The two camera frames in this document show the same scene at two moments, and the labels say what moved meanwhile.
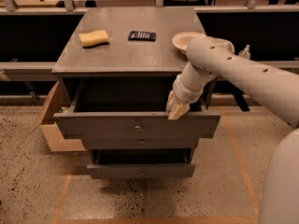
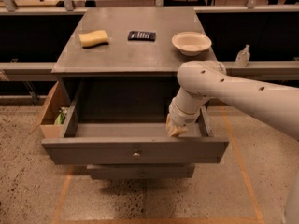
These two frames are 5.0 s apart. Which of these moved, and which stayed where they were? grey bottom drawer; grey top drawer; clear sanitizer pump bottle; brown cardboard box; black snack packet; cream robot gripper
Moved: cream robot gripper; grey top drawer
Stayed: clear sanitizer pump bottle; black snack packet; brown cardboard box; grey bottom drawer
